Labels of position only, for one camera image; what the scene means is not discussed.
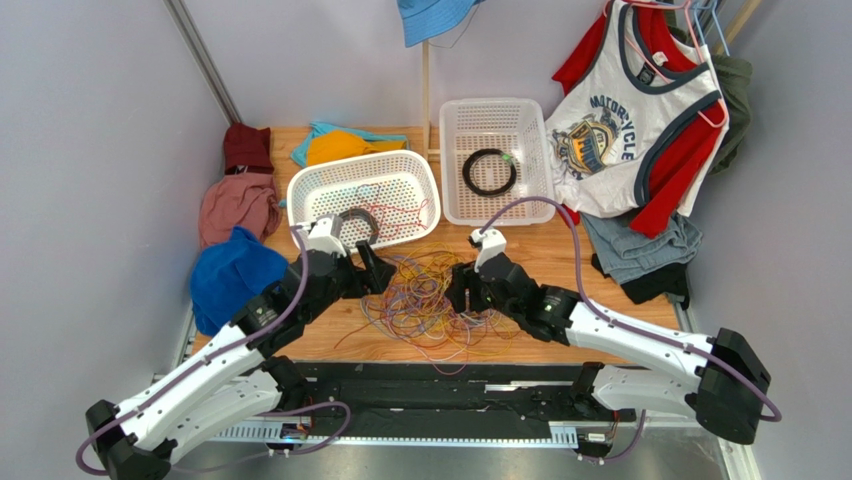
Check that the orange cloth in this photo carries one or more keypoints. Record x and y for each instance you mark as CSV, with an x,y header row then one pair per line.
x,y
340,145

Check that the light blue bucket hat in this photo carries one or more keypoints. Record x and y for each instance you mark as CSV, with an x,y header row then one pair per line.
x,y
423,20

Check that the rounded white plastic basket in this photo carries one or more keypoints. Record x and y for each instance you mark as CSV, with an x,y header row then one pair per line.
x,y
387,198

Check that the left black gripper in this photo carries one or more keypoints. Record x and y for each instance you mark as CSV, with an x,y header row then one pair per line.
x,y
375,278

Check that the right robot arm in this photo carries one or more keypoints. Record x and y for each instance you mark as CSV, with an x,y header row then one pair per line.
x,y
717,380

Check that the maroon cloth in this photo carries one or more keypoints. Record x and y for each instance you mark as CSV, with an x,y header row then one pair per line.
x,y
247,149

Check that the teal cloth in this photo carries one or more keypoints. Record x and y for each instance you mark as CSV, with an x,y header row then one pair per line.
x,y
298,155

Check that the metal corner rail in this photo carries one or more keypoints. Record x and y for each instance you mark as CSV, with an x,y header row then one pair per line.
x,y
194,41

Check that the grey denim garment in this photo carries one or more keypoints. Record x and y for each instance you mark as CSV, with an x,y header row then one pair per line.
x,y
626,255

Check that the rectangular white plastic basket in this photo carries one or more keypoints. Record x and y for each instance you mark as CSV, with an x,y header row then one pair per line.
x,y
493,151

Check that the white motorcycle tank top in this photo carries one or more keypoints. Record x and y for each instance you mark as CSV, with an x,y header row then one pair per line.
x,y
619,133

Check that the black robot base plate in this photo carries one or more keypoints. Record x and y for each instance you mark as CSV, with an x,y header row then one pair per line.
x,y
414,399

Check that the black garment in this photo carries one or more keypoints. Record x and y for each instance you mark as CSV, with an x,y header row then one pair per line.
x,y
645,278

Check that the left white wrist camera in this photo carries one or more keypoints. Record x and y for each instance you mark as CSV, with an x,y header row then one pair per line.
x,y
321,235

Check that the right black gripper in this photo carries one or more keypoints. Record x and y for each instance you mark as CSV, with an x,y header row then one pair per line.
x,y
475,287

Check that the aluminium slotted rail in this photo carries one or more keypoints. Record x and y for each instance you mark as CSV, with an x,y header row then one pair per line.
x,y
557,435

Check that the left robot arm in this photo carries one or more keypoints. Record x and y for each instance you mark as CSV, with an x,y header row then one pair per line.
x,y
239,374

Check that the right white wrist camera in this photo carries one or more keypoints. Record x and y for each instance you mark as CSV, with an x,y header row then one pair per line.
x,y
489,243

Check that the pink clothes hanger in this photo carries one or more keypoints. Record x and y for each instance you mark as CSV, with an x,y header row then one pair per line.
x,y
676,64

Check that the wooden rack pole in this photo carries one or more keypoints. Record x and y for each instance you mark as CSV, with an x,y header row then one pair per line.
x,y
731,29

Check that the pink cloth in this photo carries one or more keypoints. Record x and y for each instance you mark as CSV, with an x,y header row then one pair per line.
x,y
250,200

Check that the red shirt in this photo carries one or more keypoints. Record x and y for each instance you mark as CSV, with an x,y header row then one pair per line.
x,y
672,180

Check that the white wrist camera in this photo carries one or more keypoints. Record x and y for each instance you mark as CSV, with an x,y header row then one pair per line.
x,y
489,243
321,235

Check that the dark green garment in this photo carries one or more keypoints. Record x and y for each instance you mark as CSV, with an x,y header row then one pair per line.
x,y
679,159

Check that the blue cloth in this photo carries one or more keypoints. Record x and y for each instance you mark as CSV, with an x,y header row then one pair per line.
x,y
229,274

